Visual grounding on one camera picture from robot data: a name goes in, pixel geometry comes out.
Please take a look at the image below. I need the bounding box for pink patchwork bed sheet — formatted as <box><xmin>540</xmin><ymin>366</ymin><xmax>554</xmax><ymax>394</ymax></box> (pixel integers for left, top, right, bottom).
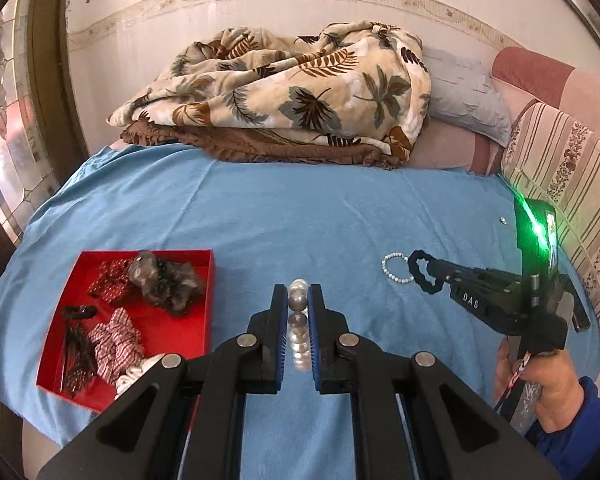
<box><xmin>410</xmin><ymin>46</ymin><xmax>600</xmax><ymax>176</ymax></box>

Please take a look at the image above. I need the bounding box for light blue pillow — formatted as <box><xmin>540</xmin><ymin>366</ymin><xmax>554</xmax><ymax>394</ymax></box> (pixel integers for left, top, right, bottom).
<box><xmin>422</xmin><ymin>47</ymin><xmax>513</xmax><ymax>148</ymax></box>

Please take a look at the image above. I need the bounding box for small white bead bracelet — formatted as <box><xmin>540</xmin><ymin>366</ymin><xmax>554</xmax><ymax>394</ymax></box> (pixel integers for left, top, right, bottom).
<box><xmin>381</xmin><ymin>253</ymin><xmax>416</xmax><ymax>285</ymax></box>

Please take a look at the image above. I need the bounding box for leaf print blanket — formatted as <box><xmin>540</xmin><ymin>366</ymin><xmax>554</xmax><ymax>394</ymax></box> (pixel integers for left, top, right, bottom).
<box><xmin>106</xmin><ymin>20</ymin><xmax>433</xmax><ymax>163</ymax></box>

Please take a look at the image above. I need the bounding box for black wavy hair tie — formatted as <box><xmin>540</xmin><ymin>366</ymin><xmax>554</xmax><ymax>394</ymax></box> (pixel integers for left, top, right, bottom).
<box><xmin>407</xmin><ymin>250</ymin><xmax>448</xmax><ymax>295</ymax></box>

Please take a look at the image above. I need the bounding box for person's right hand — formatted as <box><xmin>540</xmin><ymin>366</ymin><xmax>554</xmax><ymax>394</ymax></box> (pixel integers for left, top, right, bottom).
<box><xmin>494</xmin><ymin>335</ymin><xmax>581</xmax><ymax>433</ymax></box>

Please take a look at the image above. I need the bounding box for person's right forearm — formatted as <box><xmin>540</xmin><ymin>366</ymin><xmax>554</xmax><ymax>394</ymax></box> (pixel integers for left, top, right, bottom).
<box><xmin>525</xmin><ymin>377</ymin><xmax>600</xmax><ymax>476</ymax></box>

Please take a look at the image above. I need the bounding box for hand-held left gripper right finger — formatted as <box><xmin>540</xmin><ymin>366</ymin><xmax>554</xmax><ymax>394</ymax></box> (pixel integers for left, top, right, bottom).
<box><xmin>307</xmin><ymin>284</ymin><xmax>563</xmax><ymax>480</ymax></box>

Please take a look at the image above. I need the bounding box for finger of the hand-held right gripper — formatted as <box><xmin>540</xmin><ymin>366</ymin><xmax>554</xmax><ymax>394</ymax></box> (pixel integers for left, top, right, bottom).
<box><xmin>422</xmin><ymin>256</ymin><xmax>511</xmax><ymax>286</ymax></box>
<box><xmin>430</xmin><ymin>279</ymin><xmax>516</xmax><ymax>330</ymax></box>

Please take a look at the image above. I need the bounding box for red plaid scrunchie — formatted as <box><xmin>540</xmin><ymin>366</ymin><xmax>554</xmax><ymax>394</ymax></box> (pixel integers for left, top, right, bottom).
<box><xmin>89</xmin><ymin>308</ymin><xmax>145</xmax><ymax>381</ymax></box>

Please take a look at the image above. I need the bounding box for stained glass window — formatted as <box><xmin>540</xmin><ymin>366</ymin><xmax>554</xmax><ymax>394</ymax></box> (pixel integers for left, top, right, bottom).
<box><xmin>0</xmin><ymin>0</ymin><xmax>91</xmax><ymax>248</ymax></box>

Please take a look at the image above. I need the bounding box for striped floral pillow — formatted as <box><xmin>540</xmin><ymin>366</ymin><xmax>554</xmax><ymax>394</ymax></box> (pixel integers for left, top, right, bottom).
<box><xmin>500</xmin><ymin>102</ymin><xmax>600</xmax><ymax>361</ymax></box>

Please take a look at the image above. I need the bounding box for large pearl bracelet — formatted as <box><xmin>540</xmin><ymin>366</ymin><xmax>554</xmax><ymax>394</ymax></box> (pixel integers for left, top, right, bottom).
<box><xmin>286</xmin><ymin>279</ymin><xmax>311</xmax><ymax>372</ymax></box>

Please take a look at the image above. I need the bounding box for black hair clip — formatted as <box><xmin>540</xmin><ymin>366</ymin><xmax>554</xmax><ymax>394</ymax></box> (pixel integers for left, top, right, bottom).
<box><xmin>62</xmin><ymin>305</ymin><xmax>98</xmax><ymax>321</ymax></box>

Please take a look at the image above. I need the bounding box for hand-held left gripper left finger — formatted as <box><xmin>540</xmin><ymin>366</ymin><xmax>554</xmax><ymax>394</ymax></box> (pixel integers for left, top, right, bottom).
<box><xmin>37</xmin><ymin>284</ymin><xmax>287</xmax><ymax>480</ymax></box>

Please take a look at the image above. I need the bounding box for framed wall picture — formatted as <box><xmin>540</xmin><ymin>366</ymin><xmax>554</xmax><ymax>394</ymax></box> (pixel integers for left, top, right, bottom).
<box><xmin>525</xmin><ymin>0</ymin><xmax>600</xmax><ymax>61</ymax></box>

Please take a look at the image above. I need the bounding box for white dotted scrunchie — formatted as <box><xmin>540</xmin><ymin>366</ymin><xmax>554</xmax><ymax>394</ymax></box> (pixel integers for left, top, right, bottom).
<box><xmin>114</xmin><ymin>354</ymin><xmax>166</xmax><ymax>401</ymax></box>

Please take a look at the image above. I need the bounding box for dark red dotted scrunchie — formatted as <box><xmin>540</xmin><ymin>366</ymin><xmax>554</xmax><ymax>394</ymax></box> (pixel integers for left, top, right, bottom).
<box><xmin>87</xmin><ymin>257</ymin><xmax>133</xmax><ymax>306</ymax></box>

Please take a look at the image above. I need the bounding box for grey sheer scrunchie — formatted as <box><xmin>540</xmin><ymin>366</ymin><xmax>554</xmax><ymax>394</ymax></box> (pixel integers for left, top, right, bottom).
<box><xmin>126</xmin><ymin>250</ymin><xmax>212</xmax><ymax>317</ymax></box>

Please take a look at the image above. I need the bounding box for blue cloth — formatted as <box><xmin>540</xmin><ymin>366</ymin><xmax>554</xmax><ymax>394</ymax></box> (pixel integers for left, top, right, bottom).
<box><xmin>0</xmin><ymin>142</ymin><xmax>600</xmax><ymax>480</ymax></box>

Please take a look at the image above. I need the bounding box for dark brown beaded hair accessory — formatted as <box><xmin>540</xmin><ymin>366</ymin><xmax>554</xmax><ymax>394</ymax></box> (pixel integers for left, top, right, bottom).
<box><xmin>61</xmin><ymin>322</ymin><xmax>98</xmax><ymax>395</ymax></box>

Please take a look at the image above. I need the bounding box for brown quilted blanket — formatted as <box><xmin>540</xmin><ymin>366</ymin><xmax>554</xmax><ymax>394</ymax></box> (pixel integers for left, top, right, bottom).
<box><xmin>120</xmin><ymin>120</ymin><xmax>403</xmax><ymax>171</ymax></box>

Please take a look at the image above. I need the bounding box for red box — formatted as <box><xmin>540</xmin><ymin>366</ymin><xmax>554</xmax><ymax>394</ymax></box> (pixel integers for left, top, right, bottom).
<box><xmin>36</xmin><ymin>248</ymin><xmax>216</xmax><ymax>413</ymax></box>

